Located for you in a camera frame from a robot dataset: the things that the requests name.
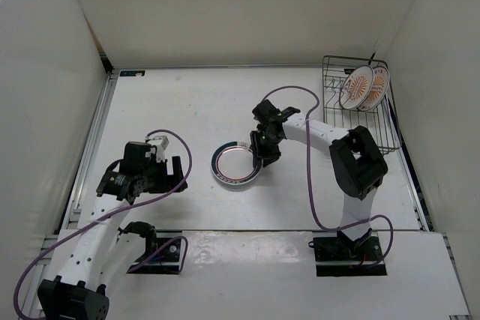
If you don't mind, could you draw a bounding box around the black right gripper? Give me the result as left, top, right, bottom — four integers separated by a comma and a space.
250, 130, 283, 168

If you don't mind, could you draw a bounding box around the green red rimmed plate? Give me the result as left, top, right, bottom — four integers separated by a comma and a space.
210, 141, 262, 186

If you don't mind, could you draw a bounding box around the orange patterned plate front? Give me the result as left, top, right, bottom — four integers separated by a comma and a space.
339, 65, 374, 110

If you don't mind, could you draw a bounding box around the orange patterned plate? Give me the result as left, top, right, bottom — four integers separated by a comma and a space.
339, 65, 374, 110
357, 65, 390, 112

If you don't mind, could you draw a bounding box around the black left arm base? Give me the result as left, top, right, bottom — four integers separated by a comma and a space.
121, 221, 189, 275

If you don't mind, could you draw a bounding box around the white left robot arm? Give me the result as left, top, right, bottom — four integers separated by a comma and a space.
37, 136, 187, 319

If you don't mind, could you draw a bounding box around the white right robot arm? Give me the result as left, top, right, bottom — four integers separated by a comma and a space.
250, 100, 388, 260

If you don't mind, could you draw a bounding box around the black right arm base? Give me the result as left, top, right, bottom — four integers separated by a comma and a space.
308, 233, 387, 277

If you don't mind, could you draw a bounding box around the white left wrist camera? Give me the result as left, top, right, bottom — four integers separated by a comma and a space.
145, 136, 170, 163

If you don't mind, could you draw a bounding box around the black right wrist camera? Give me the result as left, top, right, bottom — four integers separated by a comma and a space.
252, 99, 281, 124

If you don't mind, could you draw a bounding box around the aluminium table frame rail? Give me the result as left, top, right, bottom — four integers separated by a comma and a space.
40, 53, 116, 251

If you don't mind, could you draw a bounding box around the metal wire dish rack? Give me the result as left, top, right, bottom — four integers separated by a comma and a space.
322, 55, 402, 154

